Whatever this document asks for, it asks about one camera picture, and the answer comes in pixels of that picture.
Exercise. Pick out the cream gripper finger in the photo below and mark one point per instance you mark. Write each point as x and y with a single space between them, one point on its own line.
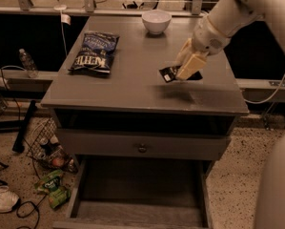
186 54
199 61

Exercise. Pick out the green snack bag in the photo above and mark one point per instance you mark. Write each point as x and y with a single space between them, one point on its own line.
58 196
50 183

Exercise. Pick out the blue Kettle chips bag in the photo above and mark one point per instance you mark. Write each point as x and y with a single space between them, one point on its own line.
96 53

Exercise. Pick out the black rxbar chocolate bar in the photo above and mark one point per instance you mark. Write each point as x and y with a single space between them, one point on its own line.
169 74

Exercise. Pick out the grey wooden drawer cabinet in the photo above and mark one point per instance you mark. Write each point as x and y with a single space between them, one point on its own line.
135 99

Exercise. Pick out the white ceramic bowl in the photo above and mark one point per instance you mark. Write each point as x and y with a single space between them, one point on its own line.
156 21

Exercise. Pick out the wire basket with items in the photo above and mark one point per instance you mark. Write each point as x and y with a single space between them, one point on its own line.
47 150

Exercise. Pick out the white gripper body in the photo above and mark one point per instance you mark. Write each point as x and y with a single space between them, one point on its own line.
206 38

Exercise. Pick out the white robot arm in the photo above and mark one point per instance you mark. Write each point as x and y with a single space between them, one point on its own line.
229 16

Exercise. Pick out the open grey lower drawer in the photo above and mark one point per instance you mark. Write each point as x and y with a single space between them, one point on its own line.
138 193

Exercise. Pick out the black bar on floor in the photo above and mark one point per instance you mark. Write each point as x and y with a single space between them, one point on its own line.
18 147

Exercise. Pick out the clear plastic water bottle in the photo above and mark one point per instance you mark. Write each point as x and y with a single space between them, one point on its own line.
28 63

